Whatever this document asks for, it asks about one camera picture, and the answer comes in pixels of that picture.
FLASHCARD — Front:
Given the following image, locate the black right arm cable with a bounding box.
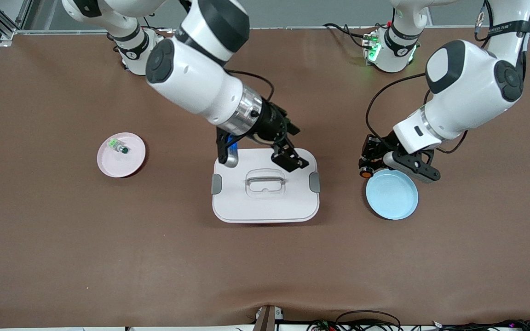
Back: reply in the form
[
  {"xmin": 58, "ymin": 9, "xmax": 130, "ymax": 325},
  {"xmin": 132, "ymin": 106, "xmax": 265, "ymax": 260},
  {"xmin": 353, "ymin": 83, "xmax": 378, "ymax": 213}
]
[{"xmin": 225, "ymin": 69, "xmax": 276, "ymax": 104}]

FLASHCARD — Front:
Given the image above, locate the brown table mat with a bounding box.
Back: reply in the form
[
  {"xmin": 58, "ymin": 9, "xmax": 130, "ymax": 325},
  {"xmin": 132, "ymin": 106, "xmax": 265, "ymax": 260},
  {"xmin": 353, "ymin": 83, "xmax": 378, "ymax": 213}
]
[{"xmin": 0, "ymin": 29, "xmax": 530, "ymax": 329}]

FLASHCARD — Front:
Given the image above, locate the clear box handle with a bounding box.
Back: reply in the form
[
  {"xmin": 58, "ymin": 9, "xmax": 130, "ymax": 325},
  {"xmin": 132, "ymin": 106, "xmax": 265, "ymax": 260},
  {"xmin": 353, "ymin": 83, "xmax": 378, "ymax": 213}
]
[{"xmin": 245, "ymin": 169, "xmax": 287, "ymax": 194}]

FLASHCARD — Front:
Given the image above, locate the black looped cable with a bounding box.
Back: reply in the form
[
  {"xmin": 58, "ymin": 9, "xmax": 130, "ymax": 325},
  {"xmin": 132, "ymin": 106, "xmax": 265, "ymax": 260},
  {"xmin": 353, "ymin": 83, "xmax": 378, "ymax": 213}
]
[{"xmin": 335, "ymin": 310, "xmax": 402, "ymax": 331}]

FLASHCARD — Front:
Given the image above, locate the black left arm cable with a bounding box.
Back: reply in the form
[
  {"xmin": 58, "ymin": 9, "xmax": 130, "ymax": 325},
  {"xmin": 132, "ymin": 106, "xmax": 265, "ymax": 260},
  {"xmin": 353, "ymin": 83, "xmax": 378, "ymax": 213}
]
[{"xmin": 365, "ymin": 73, "xmax": 426, "ymax": 148}]

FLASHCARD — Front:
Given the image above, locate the silver table edge rail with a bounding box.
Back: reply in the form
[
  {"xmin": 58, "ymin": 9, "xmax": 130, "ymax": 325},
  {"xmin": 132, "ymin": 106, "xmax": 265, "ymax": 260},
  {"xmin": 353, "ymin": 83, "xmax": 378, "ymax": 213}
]
[{"xmin": 14, "ymin": 27, "xmax": 525, "ymax": 35}]

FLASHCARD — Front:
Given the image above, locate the green push-button switch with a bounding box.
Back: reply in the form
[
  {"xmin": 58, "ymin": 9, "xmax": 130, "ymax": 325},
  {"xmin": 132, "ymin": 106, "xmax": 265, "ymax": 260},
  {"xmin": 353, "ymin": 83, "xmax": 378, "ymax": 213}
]
[{"xmin": 109, "ymin": 138, "xmax": 130, "ymax": 155}]

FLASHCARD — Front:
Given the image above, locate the light blue round plate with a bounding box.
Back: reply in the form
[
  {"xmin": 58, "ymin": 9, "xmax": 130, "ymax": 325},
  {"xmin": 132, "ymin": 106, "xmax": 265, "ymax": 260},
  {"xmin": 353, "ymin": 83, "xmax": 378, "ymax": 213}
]
[{"xmin": 365, "ymin": 169, "xmax": 419, "ymax": 221}]

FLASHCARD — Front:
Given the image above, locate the black left base cable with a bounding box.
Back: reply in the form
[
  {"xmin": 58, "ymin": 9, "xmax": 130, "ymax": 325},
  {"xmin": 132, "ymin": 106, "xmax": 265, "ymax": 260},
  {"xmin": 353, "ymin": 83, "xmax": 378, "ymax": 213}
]
[{"xmin": 323, "ymin": 22, "xmax": 378, "ymax": 50}]

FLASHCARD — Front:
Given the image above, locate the pink round plate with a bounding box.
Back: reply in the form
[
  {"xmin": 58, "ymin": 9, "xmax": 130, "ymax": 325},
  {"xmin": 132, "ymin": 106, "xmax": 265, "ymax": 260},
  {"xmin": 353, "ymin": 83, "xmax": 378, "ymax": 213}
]
[{"xmin": 97, "ymin": 132, "xmax": 146, "ymax": 178}]

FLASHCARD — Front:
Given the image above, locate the aluminium frame post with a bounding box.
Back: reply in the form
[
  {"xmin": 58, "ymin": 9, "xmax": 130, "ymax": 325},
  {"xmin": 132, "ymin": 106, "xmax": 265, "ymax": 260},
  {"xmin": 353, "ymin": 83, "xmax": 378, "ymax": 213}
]
[{"xmin": 0, "ymin": 0, "xmax": 34, "ymax": 46}]

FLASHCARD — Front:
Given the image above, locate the grey metal mount bracket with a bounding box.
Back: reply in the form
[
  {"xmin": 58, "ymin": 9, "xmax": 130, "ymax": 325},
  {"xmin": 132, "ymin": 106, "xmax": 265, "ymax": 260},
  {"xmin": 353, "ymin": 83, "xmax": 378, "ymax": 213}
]
[{"xmin": 252, "ymin": 305, "xmax": 285, "ymax": 331}]

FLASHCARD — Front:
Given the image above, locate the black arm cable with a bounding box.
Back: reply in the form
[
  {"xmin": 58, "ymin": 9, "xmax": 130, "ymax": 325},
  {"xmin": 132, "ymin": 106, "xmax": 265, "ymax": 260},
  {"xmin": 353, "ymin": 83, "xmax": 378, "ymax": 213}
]
[
  {"xmin": 365, "ymin": 73, "xmax": 426, "ymax": 148},
  {"xmin": 225, "ymin": 69, "xmax": 276, "ymax": 104}
]

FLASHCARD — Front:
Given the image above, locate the white lidded storage box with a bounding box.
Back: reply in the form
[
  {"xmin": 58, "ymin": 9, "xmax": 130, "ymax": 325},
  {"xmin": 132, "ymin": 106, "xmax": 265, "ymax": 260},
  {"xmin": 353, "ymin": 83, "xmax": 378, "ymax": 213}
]
[{"xmin": 212, "ymin": 148, "xmax": 321, "ymax": 224}]

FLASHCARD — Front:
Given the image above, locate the black cable bundle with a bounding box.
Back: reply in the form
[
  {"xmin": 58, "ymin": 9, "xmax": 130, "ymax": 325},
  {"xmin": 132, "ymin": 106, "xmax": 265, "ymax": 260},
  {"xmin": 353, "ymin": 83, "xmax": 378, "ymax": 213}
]
[{"xmin": 431, "ymin": 320, "xmax": 530, "ymax": 331}]

